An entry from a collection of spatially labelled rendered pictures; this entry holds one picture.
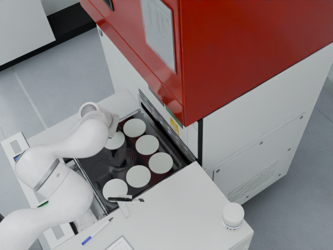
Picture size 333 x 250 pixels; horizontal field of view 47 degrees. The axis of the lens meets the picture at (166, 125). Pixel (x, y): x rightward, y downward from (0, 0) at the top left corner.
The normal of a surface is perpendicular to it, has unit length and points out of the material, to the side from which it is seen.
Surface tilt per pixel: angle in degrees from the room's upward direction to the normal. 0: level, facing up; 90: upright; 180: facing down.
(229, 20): 90
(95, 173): 0
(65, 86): 0
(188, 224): 0
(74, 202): 41
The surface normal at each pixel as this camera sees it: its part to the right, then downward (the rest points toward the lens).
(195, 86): 0.54, 0.67
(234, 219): -0.07, -0.57
